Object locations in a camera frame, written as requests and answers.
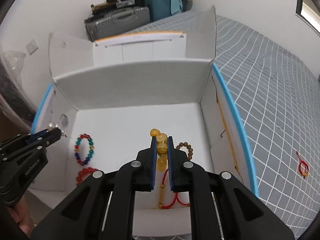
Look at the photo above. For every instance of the dark framed window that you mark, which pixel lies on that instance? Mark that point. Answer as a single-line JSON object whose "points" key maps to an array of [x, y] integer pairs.
{"points": [[309, 12]]}

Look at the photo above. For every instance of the person's left hand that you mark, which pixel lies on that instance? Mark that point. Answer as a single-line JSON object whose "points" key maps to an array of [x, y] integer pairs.
{"points": [[21, 215]]}

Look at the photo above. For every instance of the grey checked bed sheet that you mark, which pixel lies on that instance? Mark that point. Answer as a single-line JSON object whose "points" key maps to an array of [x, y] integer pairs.
{"points": [[278, 100]]}

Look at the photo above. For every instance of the white pearl strand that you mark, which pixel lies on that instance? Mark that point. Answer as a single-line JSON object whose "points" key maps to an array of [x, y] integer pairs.
{"points": [[52, 126]]}

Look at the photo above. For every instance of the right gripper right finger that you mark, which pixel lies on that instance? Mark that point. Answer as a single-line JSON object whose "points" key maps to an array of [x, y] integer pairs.
{"points": [[221, 207]]}

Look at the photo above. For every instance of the grey hard suitcase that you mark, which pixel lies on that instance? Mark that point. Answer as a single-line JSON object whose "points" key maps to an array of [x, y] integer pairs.
{"points": [[116, 22]]}

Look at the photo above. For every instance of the white cardboard storage box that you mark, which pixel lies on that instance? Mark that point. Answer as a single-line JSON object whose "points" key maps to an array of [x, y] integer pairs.
{"points": [[112, 97]]}

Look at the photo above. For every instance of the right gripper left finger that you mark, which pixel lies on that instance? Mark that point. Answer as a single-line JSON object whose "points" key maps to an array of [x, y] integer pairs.
{"points": [[102, 206]]}

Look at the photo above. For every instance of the clear plastic wrapped bundle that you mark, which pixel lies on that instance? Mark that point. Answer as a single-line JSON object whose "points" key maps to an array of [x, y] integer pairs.
{"points": [[15, 104]]}

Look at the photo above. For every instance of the white wall socket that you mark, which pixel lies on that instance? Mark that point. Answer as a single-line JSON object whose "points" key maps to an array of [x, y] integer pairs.
{"points": [[32, 46]]}

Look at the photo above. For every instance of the light blue towel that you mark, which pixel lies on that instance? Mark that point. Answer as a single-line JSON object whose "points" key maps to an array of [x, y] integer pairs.
{"points": [[176, 7]]}

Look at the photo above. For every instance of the red cord bracelet gold charm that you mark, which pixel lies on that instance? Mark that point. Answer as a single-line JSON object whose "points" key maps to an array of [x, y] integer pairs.
{"points": [[163, 198]]}

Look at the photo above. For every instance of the teal hard suitcase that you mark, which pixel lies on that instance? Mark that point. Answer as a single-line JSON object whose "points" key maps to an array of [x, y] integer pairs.
{"points": [[158, 9]]}

